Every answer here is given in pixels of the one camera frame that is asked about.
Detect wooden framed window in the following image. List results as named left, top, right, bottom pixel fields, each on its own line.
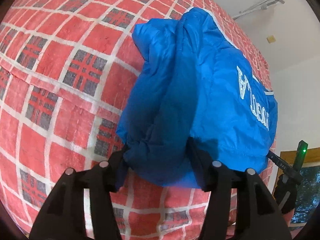
left=274, top=147, right=320, bottom=228

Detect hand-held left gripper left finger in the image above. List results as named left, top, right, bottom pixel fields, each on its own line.
left=29, top=150, right=130, bottom=240

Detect blue puffer jacket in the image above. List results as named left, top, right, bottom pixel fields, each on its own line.
left=115, top=7, right=279, bottom=189

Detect red plaid blanket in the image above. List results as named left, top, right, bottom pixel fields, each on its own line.
left=0, top=0, right=275, bottom=240

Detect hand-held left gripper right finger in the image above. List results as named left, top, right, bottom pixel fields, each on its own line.
left=189, top=136, right=292, bottom=240

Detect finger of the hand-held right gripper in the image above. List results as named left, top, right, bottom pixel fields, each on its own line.
left=269, top=151, right=302, bottom=184

